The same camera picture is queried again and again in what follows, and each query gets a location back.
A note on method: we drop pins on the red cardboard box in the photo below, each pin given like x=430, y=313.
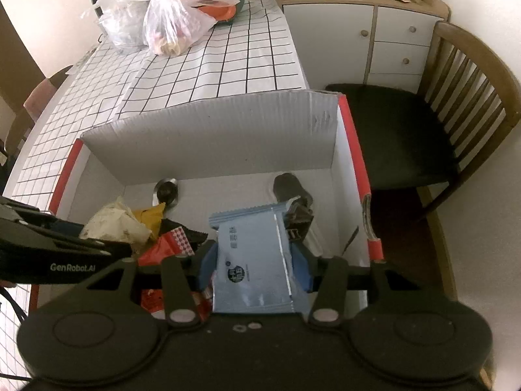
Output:
x=211, y=138

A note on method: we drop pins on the yellow snack packet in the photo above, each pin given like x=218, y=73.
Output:
x=152, y=218

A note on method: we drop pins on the pink cloth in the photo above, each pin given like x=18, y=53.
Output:
x=40, y=97

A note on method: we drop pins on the clear plastic bag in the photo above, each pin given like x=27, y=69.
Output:
x=118, y=28

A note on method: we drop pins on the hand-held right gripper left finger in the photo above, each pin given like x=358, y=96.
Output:
x=205, y=269

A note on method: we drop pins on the wooden chair with dark seat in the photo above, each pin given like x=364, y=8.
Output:
x=399, y=138

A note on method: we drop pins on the cream snack packet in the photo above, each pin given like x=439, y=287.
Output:
x=114, y=222

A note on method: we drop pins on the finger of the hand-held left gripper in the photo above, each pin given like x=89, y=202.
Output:
x=81, y=242
x=36, y=214

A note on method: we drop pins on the brown foil snack packet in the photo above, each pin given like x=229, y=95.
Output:
x=291, y=195

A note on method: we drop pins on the white cabinet with wooden top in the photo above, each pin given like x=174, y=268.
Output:
x=329, y=40

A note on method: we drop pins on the pale blue snack packet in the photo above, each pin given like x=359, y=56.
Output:
x=252, y=260

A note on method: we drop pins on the red snack packet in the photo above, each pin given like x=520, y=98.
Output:
x=163, y=250

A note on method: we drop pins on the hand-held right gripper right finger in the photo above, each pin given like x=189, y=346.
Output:
x=303, y=271

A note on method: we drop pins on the plastic bag with snacks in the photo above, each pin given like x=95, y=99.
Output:
x=175, y=24

